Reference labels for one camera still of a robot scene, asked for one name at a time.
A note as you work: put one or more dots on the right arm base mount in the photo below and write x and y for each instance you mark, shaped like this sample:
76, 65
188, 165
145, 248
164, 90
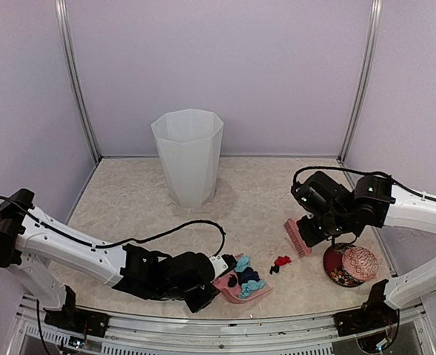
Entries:
372, 315

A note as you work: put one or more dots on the right aluminium frame post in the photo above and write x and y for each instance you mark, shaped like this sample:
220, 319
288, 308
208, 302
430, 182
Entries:
363, 79

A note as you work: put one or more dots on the pink plastic hand brush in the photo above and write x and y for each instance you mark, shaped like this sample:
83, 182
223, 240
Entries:
292, 230

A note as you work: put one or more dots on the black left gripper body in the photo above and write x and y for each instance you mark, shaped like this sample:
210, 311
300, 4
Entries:
195, 305

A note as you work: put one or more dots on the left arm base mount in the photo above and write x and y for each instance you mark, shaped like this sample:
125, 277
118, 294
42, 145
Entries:
71, 318

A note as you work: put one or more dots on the front aluminium rail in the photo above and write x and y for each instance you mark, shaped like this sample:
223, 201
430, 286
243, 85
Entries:
134, 334

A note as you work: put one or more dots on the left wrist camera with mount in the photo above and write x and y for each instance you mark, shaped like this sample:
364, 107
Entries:
223, 264

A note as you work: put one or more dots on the dark red patterned round dish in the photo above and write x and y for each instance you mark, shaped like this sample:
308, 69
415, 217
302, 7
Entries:
333, 266

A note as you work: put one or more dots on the small black paper scrap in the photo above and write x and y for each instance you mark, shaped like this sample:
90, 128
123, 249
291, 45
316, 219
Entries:
275, 269

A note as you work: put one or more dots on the small red paper scrap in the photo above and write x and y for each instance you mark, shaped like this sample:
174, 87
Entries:
282, 261

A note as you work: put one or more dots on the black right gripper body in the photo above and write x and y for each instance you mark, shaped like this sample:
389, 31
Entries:
314, 237

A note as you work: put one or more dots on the navy paper scrap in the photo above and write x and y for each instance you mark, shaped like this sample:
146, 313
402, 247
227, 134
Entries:
247, 275

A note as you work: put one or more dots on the pink patterned small bowl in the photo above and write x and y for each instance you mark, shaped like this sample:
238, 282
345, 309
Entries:
360, 263

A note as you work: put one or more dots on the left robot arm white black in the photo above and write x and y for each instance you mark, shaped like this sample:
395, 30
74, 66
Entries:
28, 235

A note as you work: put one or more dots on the pink plastic dustpan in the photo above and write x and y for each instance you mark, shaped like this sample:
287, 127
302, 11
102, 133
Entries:
229, 287

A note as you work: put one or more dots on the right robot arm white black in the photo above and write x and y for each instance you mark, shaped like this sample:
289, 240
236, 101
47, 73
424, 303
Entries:
378, 200

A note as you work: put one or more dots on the translucent white waste bin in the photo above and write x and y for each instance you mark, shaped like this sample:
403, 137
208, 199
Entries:
189, 146

